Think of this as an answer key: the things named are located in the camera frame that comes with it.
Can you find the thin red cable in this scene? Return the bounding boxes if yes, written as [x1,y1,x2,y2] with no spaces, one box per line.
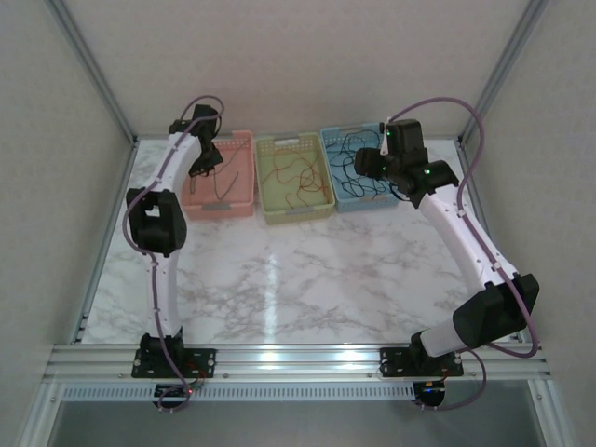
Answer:
[297,160,330,196]
[283,183,322,210]
[258,148,327,187]

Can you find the pink plastic basket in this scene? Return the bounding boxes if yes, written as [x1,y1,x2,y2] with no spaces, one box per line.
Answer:
[179,129,256,221]

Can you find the blue plastic basket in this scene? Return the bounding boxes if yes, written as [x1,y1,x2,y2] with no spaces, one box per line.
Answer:
[319,121,408,214]

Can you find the green plastic basket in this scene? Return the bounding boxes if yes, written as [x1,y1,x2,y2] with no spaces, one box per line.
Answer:
[253,131,336,225]

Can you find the black right controller board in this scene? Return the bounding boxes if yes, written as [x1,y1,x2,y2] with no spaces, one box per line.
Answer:
[412,379,448,407]

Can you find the black controller board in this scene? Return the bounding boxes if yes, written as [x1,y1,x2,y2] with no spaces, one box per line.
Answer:
[412,379,448,407]
[156,382,196,413]

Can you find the black left controller board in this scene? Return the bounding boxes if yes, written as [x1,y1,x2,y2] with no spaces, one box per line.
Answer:
[156,382,196,413]

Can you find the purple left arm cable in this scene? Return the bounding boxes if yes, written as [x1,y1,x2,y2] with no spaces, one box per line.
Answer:
[123,95,226,415]

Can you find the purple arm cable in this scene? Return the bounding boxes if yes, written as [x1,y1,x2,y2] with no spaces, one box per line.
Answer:
[388,96,541,413]
[123,95,226,415]

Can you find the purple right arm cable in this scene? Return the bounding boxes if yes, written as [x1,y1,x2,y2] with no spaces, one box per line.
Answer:
[388,96,541,413]

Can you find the aluminium frame post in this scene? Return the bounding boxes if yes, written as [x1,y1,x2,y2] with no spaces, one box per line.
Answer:
[458,0,551,143]
[44,0,140,145]

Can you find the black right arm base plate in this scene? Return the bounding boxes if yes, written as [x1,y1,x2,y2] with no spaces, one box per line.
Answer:
[379,346,466,378]

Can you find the aluminium mounting rail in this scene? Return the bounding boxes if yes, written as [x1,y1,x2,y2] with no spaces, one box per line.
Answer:
[46,343,550,379]

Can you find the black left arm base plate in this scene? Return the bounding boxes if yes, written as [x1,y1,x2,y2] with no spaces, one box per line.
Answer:
[131,346,218,379]

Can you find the perforated grey cable duct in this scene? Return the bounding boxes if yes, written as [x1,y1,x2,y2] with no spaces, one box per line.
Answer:
[60,384,416,401]

